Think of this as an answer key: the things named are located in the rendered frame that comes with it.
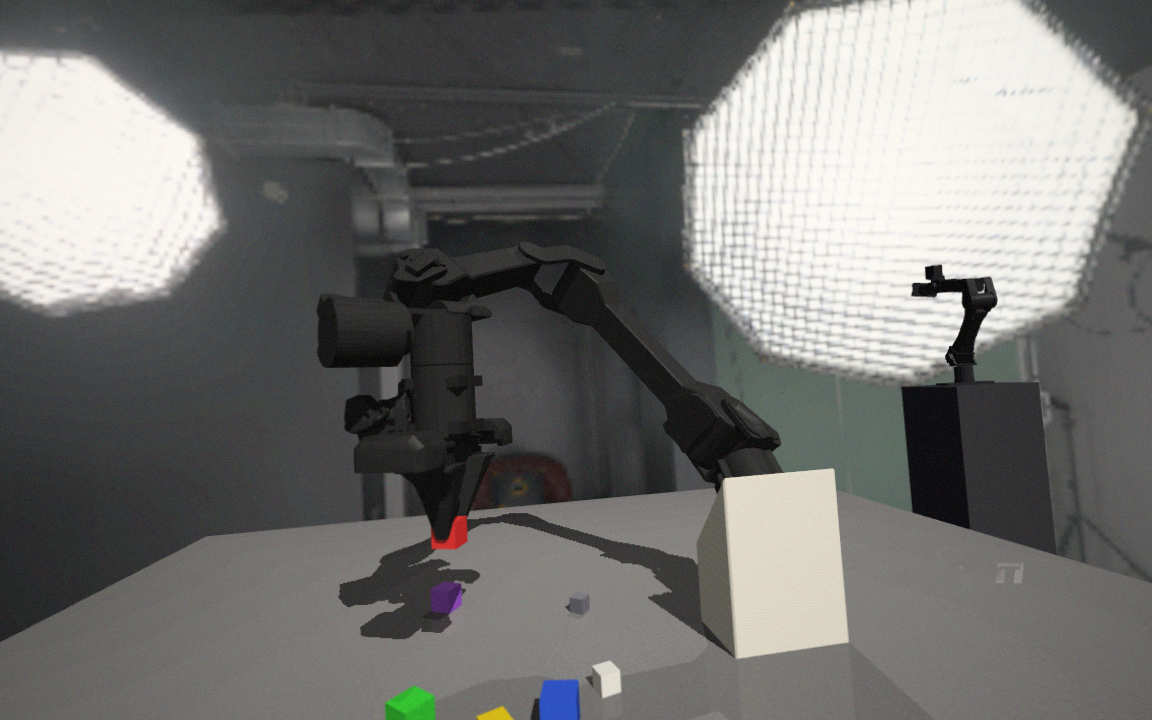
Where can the purple block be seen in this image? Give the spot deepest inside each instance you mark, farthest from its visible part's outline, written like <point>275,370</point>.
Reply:
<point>446,597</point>

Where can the red block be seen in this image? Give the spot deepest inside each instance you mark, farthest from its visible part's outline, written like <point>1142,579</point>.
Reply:
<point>458,535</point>

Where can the green block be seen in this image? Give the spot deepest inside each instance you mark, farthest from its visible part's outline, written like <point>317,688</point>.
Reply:
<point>412,704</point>

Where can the blue block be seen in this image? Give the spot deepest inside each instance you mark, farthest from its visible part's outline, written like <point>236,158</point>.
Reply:
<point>559,700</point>

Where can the yellow block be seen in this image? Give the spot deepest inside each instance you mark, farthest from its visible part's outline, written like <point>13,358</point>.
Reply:
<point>498,714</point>

